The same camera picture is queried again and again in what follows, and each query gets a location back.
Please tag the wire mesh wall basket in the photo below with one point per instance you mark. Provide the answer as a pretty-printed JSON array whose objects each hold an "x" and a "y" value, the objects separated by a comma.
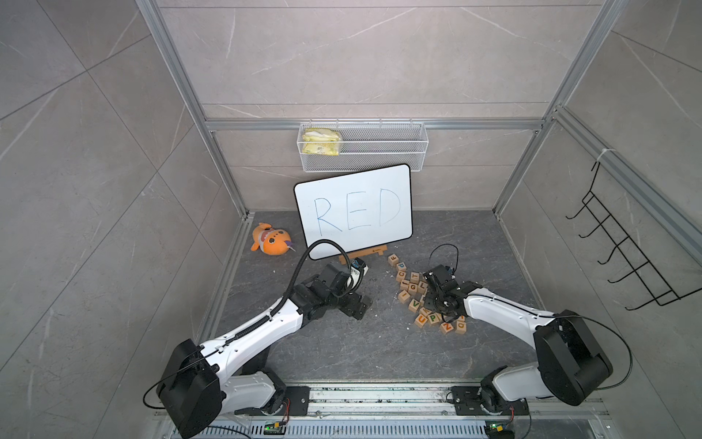
[{"x": 369, "y": 145}]

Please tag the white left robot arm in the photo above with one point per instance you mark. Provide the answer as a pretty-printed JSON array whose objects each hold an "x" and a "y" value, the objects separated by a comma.
[{"x": 228, "y": 374}]

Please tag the wooden block letter V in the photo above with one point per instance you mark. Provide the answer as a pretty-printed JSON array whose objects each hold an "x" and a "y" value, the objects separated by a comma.
[{"x": 414, "y": 306}]

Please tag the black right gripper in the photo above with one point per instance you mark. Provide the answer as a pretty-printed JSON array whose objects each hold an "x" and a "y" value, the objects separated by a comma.
[{"x": 427, "y": 300}]

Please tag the wooden block green P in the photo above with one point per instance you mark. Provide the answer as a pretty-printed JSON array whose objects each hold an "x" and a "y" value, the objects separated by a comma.
[{"x": 435, "y": 318}]

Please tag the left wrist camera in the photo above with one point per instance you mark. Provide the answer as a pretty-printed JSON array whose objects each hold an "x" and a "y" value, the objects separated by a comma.
[{"x": 359, "y": 269}]

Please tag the wooden block letter F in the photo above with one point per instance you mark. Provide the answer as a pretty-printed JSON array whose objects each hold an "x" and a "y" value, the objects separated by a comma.
[{"x": 393, "y": 259}]

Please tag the yellow packet in basket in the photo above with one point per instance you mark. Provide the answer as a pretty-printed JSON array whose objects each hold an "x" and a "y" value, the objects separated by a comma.
[{"x": 321, "y": 141}]

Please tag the black wire hook rack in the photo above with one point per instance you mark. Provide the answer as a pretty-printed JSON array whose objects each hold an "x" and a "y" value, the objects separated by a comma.
[{"x": 638, "y": 265}]

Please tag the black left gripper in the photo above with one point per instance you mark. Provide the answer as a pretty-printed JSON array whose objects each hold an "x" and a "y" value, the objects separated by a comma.
[{"x": 351, "y": 307}]

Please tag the wooden block letter N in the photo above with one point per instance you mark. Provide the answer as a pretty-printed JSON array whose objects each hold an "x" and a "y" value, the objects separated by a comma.
[{"x": 447, "y": 327}]

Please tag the wooden easel stand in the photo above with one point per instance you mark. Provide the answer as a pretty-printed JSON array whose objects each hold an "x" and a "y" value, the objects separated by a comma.
[{"x": 366, "y": 252}]

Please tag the wooden block letter O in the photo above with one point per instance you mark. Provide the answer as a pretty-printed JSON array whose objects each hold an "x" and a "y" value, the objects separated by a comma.
[{"x": 460, "y": 326}]

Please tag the white dry-erase board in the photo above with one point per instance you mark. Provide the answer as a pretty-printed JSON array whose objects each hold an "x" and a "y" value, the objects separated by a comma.
[{"x": 357, "y": 211}]

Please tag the metal base rail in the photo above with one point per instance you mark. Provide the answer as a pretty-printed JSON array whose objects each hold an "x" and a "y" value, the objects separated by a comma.
[{"x": 413, "y": 410}]

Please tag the wooden block letter U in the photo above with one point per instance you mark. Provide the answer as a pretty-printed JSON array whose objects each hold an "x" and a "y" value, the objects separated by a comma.
[{"x": 421, "y": 321}]

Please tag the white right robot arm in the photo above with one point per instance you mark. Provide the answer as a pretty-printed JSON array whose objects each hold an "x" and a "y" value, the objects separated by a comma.
[{"x": 570, "y": 365}]

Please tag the orange plush toy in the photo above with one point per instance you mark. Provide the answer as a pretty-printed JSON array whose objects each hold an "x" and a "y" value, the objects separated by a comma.
[{"x": 271, "y": 241}]

